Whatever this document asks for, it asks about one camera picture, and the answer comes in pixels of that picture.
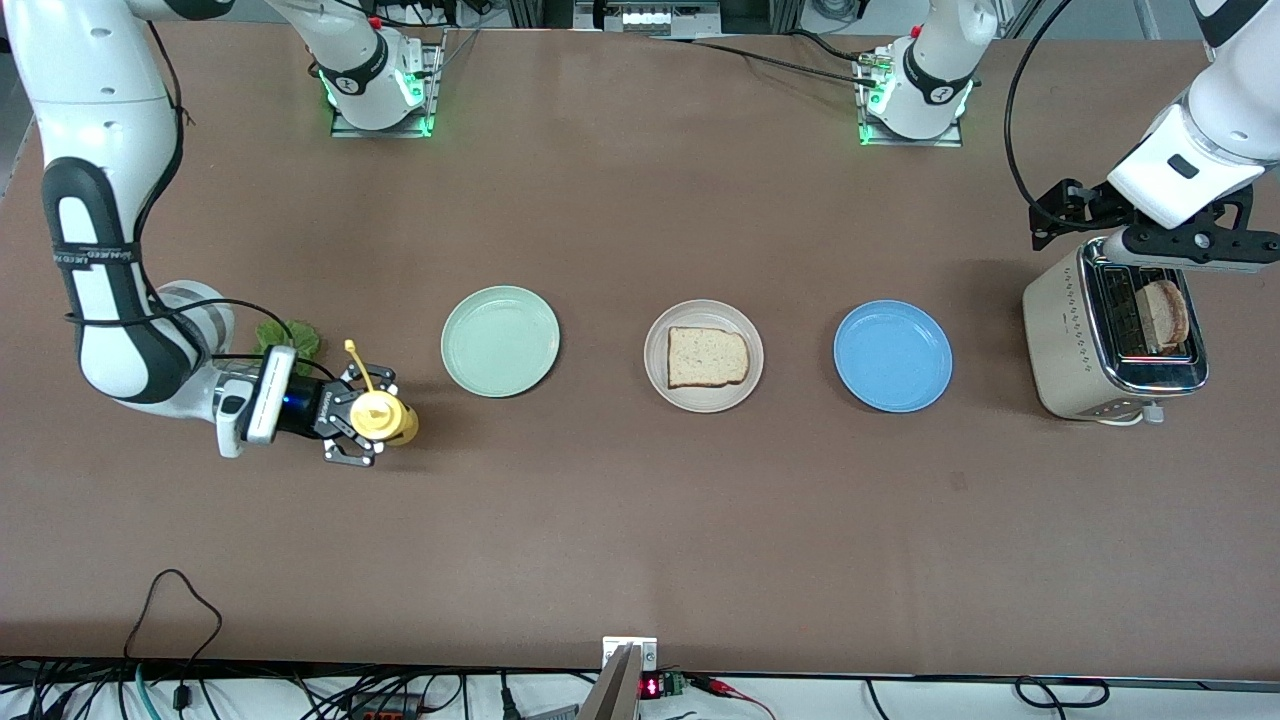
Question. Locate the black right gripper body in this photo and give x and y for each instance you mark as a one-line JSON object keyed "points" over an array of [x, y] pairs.
{"points": [[326, 409]]}

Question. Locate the yellow mustard squeeze bottle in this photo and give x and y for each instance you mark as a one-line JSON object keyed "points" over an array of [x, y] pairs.
{"points": [[385, 415]]}

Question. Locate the green lettuce leaf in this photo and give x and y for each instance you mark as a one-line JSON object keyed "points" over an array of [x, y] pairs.
{"points": [[300, 335]]}

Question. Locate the toasted bread slice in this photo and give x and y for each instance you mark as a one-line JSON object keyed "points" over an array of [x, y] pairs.
{"points": [[1168, 315], [708, 358]]}

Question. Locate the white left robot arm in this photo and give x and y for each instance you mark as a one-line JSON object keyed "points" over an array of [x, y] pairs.
{"points": [[1230, 110]]}

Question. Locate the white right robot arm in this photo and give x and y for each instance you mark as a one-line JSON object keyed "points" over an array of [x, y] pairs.
{"points": [[100, 150]]}

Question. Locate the pale green plate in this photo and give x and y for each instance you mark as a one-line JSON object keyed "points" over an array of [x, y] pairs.
{"points": [[500, 342]]}

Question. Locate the blue plate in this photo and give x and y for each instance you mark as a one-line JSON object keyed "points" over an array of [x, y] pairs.
{"points": [[893, 356]]}

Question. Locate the beige plate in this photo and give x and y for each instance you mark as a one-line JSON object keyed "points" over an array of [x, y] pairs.
{"points": [[704, 400]]}

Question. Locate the beige chrome toaster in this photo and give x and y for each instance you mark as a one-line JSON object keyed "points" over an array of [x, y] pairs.
{"points": [[1060, 340]]}

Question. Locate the red display circuit board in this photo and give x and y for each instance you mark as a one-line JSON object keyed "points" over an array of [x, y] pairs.
{"points": [[652, 688]]}

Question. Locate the control box with lights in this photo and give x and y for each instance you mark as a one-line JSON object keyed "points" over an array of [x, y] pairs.
{"points": [[650, 18]]}

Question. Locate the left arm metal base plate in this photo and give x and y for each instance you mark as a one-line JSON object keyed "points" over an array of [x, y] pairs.
{"points": [[920, 142]]}

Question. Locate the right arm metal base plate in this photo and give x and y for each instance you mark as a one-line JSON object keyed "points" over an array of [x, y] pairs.
{"points": [[436, 90]]}

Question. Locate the grey camera pole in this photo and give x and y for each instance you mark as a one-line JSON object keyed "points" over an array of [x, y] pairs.
{"points": [[612, 695]]}

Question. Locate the silver camera mount bracket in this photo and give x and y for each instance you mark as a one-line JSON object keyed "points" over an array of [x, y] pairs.
{"points": [[645, 655]]}

